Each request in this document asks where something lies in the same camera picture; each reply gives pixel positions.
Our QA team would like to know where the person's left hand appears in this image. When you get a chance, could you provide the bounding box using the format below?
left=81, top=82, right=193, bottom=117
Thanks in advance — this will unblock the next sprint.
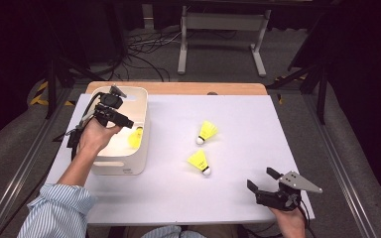
left=78, top=118, right=123, bottom=158

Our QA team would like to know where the person's right hand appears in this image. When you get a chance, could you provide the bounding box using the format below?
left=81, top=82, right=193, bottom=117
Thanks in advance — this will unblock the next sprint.
left=271, top=206, right=307, bottom=238

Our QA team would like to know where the person's striped shirt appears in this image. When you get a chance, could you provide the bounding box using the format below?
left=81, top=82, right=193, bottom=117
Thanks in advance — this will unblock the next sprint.
left=142, top=226, right=206, bottom=238

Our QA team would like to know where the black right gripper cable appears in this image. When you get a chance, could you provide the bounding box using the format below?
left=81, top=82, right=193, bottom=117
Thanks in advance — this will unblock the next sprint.
left=297, top=197, right=316, bottom=238

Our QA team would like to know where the bundle of floor cables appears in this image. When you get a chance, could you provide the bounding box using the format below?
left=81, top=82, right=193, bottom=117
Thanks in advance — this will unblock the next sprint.
left=125, top=28, right=183, bottom=82

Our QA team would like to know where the white plastic bin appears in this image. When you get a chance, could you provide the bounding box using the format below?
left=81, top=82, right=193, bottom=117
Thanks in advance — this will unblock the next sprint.
left=87, top=85, right=152, bottom=177

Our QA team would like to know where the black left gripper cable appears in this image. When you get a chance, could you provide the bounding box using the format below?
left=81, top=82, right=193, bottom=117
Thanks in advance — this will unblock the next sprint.
left=52, top=93, right=102, bottom=160

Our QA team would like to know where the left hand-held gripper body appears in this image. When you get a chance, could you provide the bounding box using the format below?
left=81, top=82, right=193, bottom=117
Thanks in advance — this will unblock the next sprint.
left=92, top=84, right=128, bottom=128

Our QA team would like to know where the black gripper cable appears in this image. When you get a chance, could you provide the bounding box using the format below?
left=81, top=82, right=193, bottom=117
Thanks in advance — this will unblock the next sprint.
left=297, top=197, right=316, bottom=238
left=52, top=93, right=102, bottom=160

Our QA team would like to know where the yellow shuttlecock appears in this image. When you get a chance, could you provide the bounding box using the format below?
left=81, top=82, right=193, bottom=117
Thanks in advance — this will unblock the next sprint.
left=127, top=126, right=144, bottom=149
left=195, top=120, right=219, bottom=146
left=188, top=149, right=212, bottom=177

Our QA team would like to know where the black tripod stand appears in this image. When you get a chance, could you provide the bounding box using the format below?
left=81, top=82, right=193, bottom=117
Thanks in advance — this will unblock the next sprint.
left=44, top=56, right=107, bottom=120
left=266, top=59, right=331, bottom=126

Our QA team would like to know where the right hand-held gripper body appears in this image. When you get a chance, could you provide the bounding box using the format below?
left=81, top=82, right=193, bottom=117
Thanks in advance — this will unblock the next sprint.
left=254, top=171, right=323, bottom=212

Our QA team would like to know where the white cable plug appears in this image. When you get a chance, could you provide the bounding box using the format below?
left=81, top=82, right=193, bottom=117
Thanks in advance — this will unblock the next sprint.
left=80, top=110, right=97, bottom=125

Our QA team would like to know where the white metal stand frame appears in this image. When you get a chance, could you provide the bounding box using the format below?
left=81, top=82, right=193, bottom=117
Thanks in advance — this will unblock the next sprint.
left=177, top=4, right=272, bottom=78

